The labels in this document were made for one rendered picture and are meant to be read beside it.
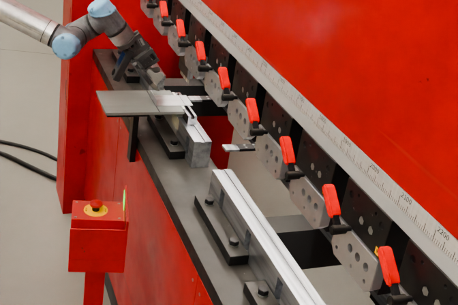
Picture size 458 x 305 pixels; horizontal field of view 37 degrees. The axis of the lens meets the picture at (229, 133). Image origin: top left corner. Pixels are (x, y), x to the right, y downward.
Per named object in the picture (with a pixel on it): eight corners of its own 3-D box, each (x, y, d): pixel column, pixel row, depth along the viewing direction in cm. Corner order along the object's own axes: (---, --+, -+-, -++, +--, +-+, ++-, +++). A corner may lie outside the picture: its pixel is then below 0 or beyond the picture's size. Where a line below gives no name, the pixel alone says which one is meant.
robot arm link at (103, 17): (85, 3, 212) (108, -10, 209) (105, 29, 218) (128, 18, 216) (82, 15, 206) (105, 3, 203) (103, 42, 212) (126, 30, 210)
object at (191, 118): (170, 99, 240) (172, 92, 239) (178, 99, 241) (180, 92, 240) (187, 124, 223) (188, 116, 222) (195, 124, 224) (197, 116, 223)
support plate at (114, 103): (95, 92, 231) (95, 90, 230) (170, 92, 240) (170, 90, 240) (105, 116, 216) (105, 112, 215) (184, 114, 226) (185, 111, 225)
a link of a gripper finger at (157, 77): (172, 85, 225) (156, 64, 220) (157, 95, 225) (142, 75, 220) (170, 82, 227) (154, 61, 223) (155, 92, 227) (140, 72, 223)
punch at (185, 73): (177, 73, 233) (180, 47, 229) (182, 73, 234) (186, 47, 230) (185, 84, 225) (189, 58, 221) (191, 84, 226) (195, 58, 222)
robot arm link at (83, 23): (52, 35, 207) (81, 18, 204) (63, 24, 217) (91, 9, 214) (67, 56, 209) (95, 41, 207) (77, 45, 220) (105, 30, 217)
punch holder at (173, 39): (166, 42, 232) (172, -6, 225) (190, 42, 235) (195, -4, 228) (178, 58, 220) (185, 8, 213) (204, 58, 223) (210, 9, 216)
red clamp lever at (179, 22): (175, 18, 209) (179, 45, 206) (187, 18, 211) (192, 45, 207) (174, 20, 211) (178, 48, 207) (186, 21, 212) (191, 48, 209)
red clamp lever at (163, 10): (158, -1, 226) (162, 24, 222) (170, -1, 227) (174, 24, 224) (157, 2, 227) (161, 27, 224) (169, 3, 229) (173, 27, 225)
